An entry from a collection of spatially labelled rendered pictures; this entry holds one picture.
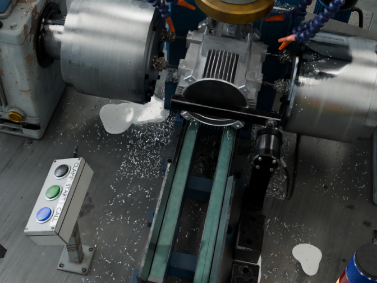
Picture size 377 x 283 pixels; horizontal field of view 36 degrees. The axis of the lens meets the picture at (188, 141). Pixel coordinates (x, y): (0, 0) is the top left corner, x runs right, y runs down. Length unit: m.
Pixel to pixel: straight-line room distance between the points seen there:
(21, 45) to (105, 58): 0.18
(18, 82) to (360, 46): 0.78
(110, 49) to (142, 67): 0.08
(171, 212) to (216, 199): 0.11
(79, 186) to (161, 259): 0.23
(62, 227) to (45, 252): 0.29
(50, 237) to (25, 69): 0.44
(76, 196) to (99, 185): 0.33
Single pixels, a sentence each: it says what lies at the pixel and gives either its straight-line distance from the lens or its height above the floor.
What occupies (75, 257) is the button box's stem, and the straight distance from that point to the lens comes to 1.31.
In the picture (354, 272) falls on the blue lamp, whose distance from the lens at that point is 0.95.
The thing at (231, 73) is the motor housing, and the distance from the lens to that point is 1.27.
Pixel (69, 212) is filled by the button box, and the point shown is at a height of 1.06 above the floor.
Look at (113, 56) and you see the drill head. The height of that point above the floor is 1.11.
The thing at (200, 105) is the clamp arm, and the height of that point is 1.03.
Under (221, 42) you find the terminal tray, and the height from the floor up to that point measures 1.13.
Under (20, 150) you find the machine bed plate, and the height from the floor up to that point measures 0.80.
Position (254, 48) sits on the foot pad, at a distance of 1.39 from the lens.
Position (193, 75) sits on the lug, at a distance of 1.28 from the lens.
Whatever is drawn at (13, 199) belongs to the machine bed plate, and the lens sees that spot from 1.45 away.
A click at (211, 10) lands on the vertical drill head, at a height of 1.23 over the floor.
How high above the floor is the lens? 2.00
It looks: 52 degrees down
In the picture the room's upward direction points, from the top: 6 degrees clockwise
